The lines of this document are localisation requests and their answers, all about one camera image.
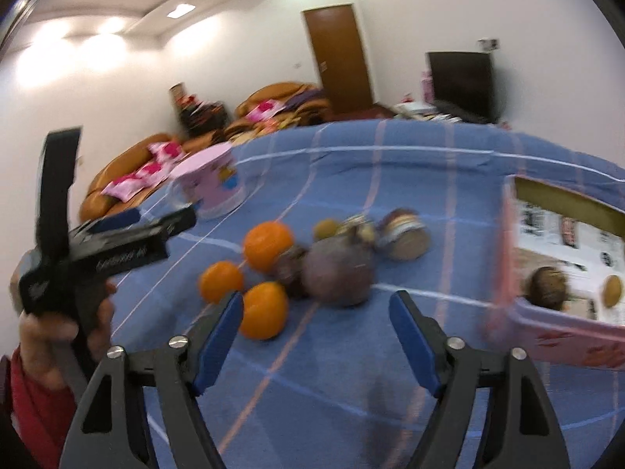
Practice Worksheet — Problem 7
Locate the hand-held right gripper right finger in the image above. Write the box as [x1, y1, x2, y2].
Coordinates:
[389, 290, 572, 469]

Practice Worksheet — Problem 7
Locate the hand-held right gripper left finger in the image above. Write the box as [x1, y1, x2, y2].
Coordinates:
[59, 290, 245, 469]

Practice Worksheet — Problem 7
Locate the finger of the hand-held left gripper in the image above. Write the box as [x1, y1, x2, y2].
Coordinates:
[89, 208, 143, 234]
[141, 206, 197, 244]

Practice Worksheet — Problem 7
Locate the small orange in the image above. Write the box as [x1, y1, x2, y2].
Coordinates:
[198, 260, 245, 304]
[237, 282, 290, 341]

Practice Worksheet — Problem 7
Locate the large orange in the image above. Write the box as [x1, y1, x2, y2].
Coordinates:
[243, 221, 296, 274]

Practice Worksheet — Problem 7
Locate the purple passion fruit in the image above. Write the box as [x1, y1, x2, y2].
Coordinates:
[300, 242, 376, 308]

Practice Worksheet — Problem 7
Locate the brown fruit with pale end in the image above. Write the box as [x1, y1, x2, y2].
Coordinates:
[376, 208, 431, 261]

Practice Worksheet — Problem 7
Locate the green kiwi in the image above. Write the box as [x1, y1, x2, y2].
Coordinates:
[312, 218, 343, 241]

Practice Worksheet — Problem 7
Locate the pink tin box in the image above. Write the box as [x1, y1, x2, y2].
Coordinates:
[483, 173, 625, 372]

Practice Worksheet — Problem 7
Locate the person's left forearm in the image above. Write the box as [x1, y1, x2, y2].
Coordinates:
[0, 346, 81, 469]

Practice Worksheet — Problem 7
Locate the person's left hand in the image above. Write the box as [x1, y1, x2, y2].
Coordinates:
[9, 254, 119, 392]

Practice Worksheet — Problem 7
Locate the pink floral pillow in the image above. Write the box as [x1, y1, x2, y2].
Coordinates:
[132, 161, 169, 183]
[100, 175, 147, 203]
[246, 99, 286, 120]
[149, 141, 189, 162]

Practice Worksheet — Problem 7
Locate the long brown leather sofa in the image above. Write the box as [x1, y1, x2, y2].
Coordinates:
[79, 133, 196, 222]

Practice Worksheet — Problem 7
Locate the pink printed cup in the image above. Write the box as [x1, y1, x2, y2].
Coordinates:
[168, 143, 246, 220]

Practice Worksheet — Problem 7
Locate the blue plaid blanket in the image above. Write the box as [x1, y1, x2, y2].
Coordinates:
[105, 118, 625, 469]

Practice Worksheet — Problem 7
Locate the dark storage rack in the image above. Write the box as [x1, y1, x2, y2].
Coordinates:
[178, 100, 231, 138]

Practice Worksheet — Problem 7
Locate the cluttered coffee table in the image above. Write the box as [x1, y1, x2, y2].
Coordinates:
[223, 116, 296, 145]

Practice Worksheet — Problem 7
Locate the brown mangosteen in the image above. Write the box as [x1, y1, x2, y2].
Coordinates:
[525, 266, 570, 310]

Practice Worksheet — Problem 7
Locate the brown leather armchair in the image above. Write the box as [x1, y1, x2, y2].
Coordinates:
[234, 81, 334, 130]

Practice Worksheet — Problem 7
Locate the purple throw blanket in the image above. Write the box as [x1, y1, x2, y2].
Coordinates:
[288, 88, 325, 106]

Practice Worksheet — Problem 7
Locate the yellow-brown round fruit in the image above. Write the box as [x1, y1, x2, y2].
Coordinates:
[602, 275, 625, 308]

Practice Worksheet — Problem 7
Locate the brown wooden door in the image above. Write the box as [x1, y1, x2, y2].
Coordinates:
[302, 4, 376, 117]

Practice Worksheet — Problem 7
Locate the white television stand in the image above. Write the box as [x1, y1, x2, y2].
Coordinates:
[393, 100, 489, 125]

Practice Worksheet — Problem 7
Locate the black television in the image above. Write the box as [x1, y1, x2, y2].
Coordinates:
[426, 50, 496, 124]

